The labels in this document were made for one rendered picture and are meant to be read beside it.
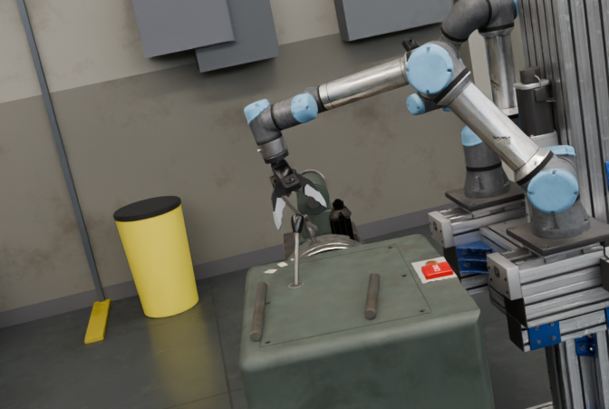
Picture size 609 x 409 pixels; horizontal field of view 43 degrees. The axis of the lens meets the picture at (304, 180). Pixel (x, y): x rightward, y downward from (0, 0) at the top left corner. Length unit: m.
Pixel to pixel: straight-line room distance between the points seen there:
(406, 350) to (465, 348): 0.11
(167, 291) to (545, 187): 3.74
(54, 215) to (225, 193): 1.24
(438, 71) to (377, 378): 0.78
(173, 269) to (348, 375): 3.86
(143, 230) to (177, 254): 0.29
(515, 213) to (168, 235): 3.08
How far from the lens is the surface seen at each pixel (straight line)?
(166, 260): 5.29
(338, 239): 2.16
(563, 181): 1.96
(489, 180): 2.57
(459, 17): 2.53
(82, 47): 5.74
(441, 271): 1.72
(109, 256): 5.95
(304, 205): 3.25
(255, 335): 1.58
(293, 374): 1.53
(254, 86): 5.74
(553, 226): 2.15
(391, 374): 1.55
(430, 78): 1.93
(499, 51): 2.61
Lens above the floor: 1.89
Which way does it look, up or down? 13 degrees down
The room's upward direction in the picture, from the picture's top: 11 degrees counter-clockwise
